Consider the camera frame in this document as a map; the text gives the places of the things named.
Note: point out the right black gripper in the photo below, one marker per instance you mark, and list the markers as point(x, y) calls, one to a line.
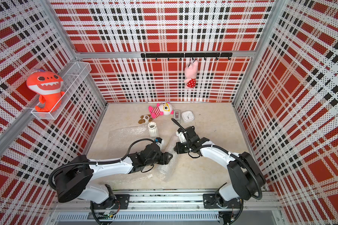
point(178, 149)

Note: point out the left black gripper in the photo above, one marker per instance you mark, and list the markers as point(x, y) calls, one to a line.
point(164, 158)

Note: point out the small white ribbed vase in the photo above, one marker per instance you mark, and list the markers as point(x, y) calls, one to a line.
point(153, 130)

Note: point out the bubble wrap sheet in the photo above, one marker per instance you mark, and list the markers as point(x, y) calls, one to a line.
point(116, 145)
point(165, 172)

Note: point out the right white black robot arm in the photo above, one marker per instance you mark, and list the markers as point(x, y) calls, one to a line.
point(246, 178)

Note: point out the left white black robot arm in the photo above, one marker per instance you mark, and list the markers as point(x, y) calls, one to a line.
point(76, 179)

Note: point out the white square clock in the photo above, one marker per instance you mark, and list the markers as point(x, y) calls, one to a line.
point(187, 116)

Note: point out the grey tape dispenser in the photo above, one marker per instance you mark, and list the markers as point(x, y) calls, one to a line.
point(177, 116)

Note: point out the brown white dog plush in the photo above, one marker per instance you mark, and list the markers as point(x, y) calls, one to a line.
point(145, 119)

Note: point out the pink striped owl plush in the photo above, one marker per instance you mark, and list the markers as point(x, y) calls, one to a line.
point(161, 109)

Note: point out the pink pig plush toy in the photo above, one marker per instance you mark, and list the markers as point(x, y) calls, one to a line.
point(191, 72)

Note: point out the orange shark plush toy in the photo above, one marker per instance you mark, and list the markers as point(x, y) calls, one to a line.
point(48, 86)

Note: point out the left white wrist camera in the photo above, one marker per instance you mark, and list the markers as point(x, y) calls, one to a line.
point(159, 141)

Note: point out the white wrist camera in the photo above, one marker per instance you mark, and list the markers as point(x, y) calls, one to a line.
point(181, 137)
point(159, 141)

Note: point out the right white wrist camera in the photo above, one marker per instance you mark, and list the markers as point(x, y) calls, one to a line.
point(181, 137)

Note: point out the aluminium front rail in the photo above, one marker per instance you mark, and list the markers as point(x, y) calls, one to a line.
point(174, 200)

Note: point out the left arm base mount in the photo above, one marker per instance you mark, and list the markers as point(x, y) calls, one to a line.
point(113, 203)

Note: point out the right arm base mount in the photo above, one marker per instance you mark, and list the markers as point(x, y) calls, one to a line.
point(215, 201)

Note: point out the black wall hook rail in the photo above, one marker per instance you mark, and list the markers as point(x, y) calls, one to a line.
point(186, 55)

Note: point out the clear acrylic wall shelf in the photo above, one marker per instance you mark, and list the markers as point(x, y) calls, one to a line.
point(73, 76)

